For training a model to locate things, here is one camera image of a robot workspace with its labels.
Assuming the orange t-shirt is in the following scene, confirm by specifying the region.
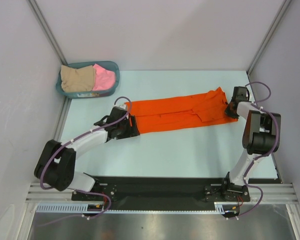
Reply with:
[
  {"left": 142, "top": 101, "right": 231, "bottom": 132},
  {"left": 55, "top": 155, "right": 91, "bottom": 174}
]
[{"left": 125, "top": 87, "right": 238, "bottom": 134}]

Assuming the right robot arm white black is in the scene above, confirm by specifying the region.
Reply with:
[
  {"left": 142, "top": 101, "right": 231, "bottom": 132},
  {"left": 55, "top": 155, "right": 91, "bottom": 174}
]
[{"left": 220, "top": 86, "right": 281, "bottom": 201}]

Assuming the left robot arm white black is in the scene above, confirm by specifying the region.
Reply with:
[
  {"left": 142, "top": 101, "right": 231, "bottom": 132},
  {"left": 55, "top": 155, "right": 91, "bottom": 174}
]
[{"left": 34, "top": 105, "right": 140, "bottom": 200}]

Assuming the pink t-shirt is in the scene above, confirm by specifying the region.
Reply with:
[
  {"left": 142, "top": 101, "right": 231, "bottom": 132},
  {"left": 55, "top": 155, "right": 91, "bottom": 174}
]
[{"left": 92, "top": 64, "right": 116, "bottom": 91}]

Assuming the beige t-shirt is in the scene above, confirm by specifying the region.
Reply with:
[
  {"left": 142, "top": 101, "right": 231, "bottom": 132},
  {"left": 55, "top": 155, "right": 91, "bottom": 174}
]
[{"left": 60, "top": 65, "right": 96, "bottom": 93}]

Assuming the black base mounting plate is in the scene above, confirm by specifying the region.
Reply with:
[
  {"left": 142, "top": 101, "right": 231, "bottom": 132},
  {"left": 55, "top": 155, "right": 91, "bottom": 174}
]
[{"left": 71, "top": 176, "right": 254, "bottom": 212}]

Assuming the aluminium frame rail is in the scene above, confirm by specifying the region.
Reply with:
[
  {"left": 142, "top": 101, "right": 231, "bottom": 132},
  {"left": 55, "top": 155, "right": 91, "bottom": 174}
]
[{"left": 26, "top": 183, "right": 299, "bottom": 204}]

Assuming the white slotted cable duct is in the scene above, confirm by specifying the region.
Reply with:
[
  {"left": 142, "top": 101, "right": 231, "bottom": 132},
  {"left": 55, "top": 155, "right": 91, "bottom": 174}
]
[{"left": 35, "top": 202, "right": 239, "bottom": 215}]

